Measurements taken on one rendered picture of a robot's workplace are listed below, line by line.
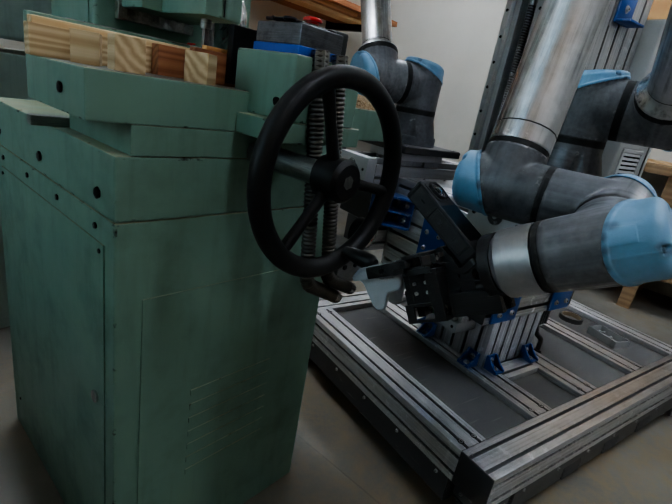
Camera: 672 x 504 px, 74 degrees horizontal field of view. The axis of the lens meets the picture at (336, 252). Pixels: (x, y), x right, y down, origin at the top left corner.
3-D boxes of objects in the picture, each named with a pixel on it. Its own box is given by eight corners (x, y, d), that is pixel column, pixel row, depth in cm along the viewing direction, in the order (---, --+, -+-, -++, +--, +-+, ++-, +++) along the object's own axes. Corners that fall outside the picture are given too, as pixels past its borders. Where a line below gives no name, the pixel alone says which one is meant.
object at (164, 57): (157, 75, 69) (158, 43, 68) (150, 73, 71) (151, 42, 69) (262, 91, 85) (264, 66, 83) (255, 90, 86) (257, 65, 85)
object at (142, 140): (130, 156, 57) (131, 124, 56) (69, 128, 70) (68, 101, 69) (337, 159, 87) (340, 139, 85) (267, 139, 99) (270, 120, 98)
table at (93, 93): (118, 136, 46) (118, 74, 44) (25, 97, 64) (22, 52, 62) (423, 151, 91) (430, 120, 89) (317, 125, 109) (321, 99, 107)
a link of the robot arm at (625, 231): (687, 258, 42) (684, 296, 36) (564, 274, 50) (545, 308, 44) (666, 179, 41) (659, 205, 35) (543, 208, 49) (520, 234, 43)
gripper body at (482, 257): (403, 325, 54) (498, 317, 46) (387, 255, 54) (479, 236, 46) (434, 310, 60) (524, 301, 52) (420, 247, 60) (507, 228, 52)
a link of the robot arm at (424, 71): (443, 114, 129) (455, 63, 124) (402, 106, 124) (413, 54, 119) (423, 110, 139) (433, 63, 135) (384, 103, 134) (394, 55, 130)
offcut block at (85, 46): (102, 66, 63) (102, 34, 61) (99, 66, 59) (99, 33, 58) (74, 61, 61) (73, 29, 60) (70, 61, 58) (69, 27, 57)
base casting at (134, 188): (111, 224, 59) (111, 155, 56) (-9, 141, 93) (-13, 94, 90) (337, 204, 91) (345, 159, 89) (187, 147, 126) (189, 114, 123)
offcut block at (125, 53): (107, 68, 58) (107, 33, 56) (137, 73, 60) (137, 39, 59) (114, 70, 55) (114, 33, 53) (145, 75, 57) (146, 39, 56)
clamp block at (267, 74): (286, 122, 62) (295, 52, 59) (229, 108, 70) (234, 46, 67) (354, 129, 73) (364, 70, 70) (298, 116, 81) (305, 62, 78)
